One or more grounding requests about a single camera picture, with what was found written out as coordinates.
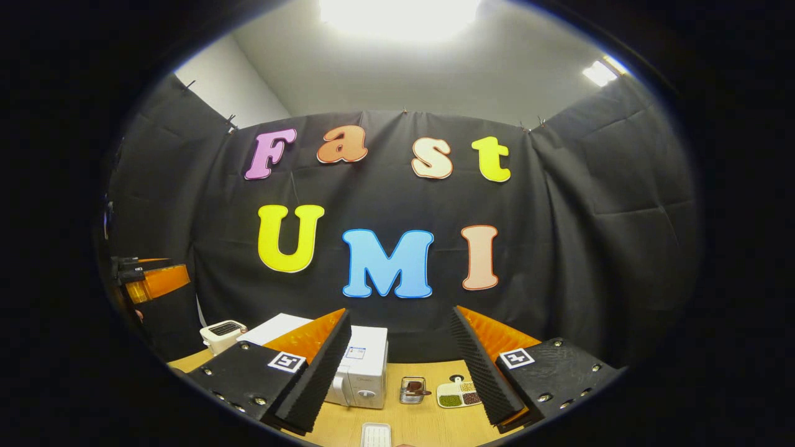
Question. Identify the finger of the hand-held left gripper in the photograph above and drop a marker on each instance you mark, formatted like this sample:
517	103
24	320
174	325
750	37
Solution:
161	282
152	262

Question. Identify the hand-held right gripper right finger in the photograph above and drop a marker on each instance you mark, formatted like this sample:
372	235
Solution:
484	379

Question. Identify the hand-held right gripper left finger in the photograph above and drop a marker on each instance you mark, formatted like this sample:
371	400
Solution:
323	379

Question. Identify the white microwave oven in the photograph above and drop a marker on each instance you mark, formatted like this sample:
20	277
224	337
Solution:
363	372

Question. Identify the white divided bean plate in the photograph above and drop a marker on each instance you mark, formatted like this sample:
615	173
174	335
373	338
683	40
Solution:
450	400

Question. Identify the small white rectangular dish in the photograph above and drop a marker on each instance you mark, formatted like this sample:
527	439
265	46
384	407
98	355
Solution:
376	436

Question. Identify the white toaster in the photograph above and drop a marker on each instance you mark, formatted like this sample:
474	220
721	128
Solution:
220	335

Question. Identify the small ceiling light panel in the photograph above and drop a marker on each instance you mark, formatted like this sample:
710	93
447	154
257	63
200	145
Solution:
601	73

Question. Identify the large ceiling light panel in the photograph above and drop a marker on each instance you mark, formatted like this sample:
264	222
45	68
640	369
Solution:
397	15

